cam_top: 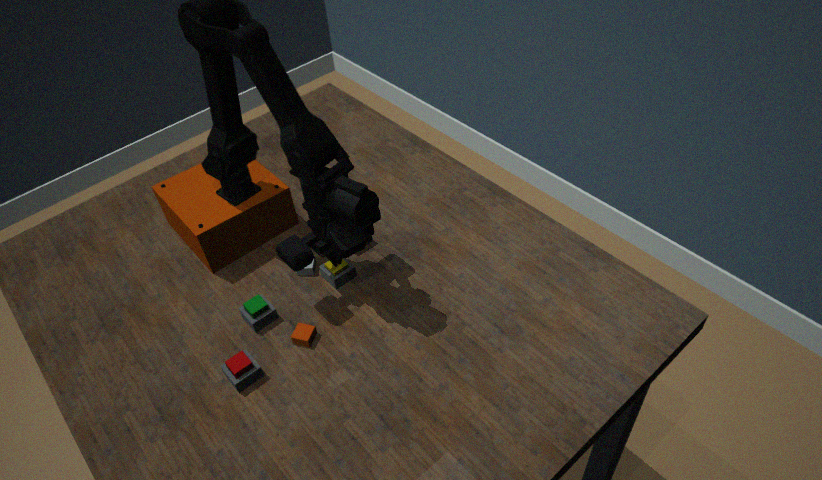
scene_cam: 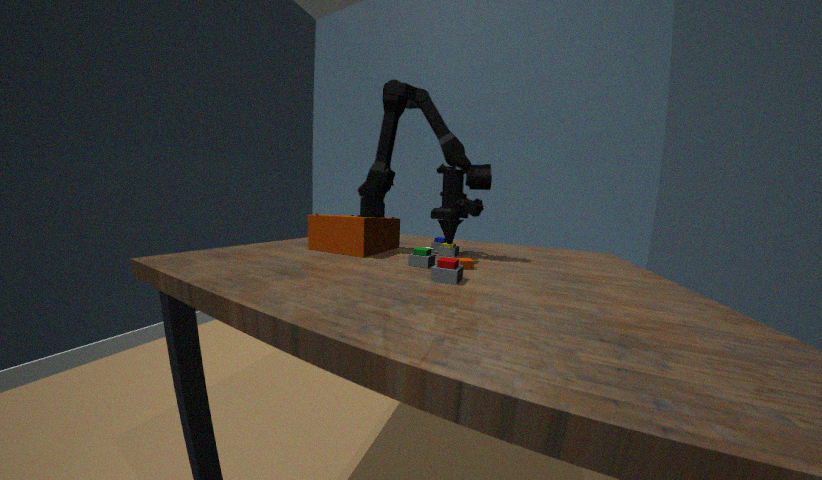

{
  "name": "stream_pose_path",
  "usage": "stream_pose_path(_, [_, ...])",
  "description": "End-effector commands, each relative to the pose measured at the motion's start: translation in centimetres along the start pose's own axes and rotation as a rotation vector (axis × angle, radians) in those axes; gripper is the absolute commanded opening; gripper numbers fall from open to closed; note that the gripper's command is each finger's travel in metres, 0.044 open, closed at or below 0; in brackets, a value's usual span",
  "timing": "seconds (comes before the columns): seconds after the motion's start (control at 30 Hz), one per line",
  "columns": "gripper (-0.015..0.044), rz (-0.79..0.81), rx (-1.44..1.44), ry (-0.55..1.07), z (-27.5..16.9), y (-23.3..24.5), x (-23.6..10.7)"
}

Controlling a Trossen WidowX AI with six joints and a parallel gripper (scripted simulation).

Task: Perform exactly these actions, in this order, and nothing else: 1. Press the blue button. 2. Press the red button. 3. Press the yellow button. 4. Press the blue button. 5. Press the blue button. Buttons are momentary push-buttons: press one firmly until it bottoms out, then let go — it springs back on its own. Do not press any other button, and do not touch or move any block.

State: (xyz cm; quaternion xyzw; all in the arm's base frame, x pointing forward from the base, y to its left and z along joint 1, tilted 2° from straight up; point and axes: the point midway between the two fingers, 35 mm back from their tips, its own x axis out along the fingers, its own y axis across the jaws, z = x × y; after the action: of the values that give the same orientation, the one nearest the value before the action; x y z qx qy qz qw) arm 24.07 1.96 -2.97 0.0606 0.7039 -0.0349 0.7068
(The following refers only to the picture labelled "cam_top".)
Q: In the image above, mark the red button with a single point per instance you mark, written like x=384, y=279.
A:
x=242, y=370

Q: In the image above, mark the green button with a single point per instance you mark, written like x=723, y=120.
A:
x=258, y=313

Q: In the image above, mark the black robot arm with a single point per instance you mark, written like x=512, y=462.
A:
x=212, y=28

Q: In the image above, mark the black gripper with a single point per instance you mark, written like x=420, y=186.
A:
x=296, y=252

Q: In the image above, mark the yellow button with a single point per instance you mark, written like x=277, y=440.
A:
x=340, y=275

